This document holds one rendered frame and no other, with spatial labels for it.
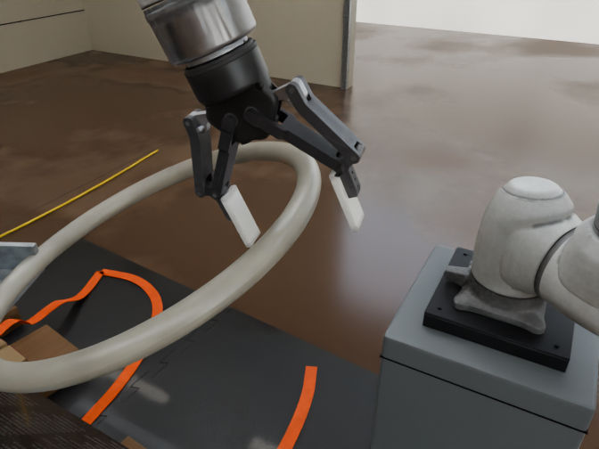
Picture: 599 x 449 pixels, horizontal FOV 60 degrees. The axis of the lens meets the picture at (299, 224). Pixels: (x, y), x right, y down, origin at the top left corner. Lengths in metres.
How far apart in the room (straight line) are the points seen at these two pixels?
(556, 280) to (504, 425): 0.33
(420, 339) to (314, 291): 1.42
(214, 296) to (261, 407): 1.51
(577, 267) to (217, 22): 0.70
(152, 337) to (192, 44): 0.26
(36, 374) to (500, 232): 0.81
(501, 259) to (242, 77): 0.71
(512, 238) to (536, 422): 0.36
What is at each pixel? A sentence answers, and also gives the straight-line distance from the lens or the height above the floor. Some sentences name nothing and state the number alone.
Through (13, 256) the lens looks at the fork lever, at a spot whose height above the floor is 1.10.
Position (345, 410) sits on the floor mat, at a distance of 1.98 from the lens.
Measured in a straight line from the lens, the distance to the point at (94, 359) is 0.51.
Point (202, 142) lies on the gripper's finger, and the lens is 0.56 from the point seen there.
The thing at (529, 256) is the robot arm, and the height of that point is 1.02.
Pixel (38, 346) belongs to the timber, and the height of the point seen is 0.13.
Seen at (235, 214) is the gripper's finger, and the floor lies 1.26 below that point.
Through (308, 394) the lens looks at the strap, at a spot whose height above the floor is 0.02.
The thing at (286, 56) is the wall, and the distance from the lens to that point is 5.78.
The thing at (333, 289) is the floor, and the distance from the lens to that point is 2.50.
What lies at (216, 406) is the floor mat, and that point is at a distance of 2.01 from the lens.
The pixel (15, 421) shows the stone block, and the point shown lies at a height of 0.72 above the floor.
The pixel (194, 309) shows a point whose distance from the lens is 0.49.
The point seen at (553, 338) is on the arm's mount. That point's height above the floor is 0.84.
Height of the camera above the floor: 1.55
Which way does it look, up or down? 31 degrees down
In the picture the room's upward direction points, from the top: straight up
